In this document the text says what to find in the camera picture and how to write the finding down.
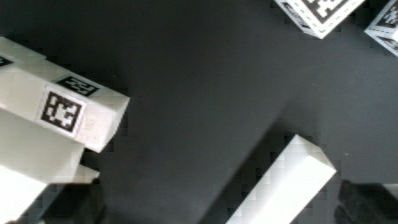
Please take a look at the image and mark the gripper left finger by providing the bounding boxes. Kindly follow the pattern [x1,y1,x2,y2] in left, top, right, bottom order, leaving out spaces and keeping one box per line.
[15,181,106,224]

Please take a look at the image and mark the small tagged white cube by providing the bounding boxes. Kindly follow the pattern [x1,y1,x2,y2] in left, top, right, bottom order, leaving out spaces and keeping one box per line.
[364,0,398,57]
[273,0,364,39]

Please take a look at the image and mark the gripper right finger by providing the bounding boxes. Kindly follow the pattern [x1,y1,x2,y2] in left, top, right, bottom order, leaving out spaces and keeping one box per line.
[333,180,398,224]

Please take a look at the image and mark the white chair seat part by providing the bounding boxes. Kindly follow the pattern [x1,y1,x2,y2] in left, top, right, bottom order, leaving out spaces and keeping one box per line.
[0,109,99,224]

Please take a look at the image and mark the white chair leg block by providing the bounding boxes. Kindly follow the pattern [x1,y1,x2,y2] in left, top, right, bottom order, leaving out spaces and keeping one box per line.
[0,37,129,152]

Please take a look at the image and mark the white U-shaped border frame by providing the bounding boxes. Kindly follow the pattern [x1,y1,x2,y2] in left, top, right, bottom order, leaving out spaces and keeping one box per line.
[225,135,335,224]

